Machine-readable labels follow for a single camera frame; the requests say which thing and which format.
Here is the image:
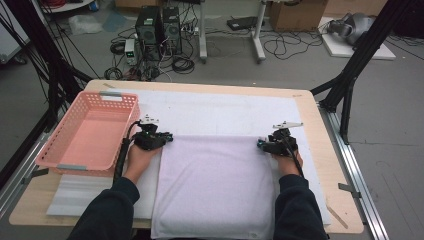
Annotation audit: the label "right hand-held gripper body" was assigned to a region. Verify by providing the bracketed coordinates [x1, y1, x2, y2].
[263, 120, 305, 158]

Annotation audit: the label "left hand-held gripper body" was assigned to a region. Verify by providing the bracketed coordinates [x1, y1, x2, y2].
[131, 114, 168, 152]

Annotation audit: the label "pink plastic basket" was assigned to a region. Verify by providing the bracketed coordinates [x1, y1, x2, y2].
[34, 90, 141, 178]

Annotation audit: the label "white printed blanket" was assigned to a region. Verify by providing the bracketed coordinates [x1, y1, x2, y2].
[150, 134, 278, 240]

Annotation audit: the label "person's right hand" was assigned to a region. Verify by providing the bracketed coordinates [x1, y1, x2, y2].
[271, 151, 305, 178]

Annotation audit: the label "white grid mat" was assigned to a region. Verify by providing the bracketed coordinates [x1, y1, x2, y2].
[46, 88, 332, 226]

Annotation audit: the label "white power supply unit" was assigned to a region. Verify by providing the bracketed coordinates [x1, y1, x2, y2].
[123, 38, 138, 66]

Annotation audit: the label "black computer tower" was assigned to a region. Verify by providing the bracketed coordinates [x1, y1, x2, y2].
[161, 6, 183, 56]
[134, 5, 163, 62]

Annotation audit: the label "white desk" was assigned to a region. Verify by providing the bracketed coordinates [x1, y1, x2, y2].
[198, 0, 267, 65]

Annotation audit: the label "white foam board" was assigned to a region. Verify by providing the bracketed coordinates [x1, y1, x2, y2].
[317, 16, 397, 61]

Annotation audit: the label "black flat device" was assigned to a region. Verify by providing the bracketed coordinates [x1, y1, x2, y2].
[226, 15, 265, 31]

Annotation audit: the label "open cardboard box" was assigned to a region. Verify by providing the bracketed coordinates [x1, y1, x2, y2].
[268, 0, 330, 33]

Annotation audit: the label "clear plastic bag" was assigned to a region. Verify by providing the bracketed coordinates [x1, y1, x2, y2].
[67, 14, 103, 36]

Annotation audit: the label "grey helmet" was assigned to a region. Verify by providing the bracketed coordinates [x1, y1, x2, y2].
[326, 12, 376, 46]

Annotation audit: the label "white round table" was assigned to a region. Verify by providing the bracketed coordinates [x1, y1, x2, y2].
[39, 0, 97, 15]

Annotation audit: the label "right hand-held gripper cable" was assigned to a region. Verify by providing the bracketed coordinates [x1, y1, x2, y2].
[282, 132, 306, 178]

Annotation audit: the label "hand-held gripper cable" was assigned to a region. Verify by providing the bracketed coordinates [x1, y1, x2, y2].
[282, 132, 306, 178]
[112, 119, 142, 184]

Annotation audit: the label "left hand-held gripper cable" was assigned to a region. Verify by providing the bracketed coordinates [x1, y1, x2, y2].
[112, 119, 142, 184]

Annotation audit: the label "black cable coil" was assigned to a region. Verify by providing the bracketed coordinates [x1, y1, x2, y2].
[103, 66, 125, 81]
[171, 55, 196, 75]

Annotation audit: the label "metal bracket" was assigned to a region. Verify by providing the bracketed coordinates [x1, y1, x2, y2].
[337, 182, 362, 200]
[21, 167, 50, 186]

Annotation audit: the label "aluminium rail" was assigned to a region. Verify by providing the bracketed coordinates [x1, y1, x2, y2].
[318, 102, 390, 240]
[0, 109, 67, 219]

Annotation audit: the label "loose black floor cables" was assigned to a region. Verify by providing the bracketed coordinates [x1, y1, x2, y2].
[262, 29, 325, 61]

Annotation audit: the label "black metal frame post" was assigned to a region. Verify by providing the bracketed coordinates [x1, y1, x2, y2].
[309, 0, 413, 145]
[0, 0, 95, 189]

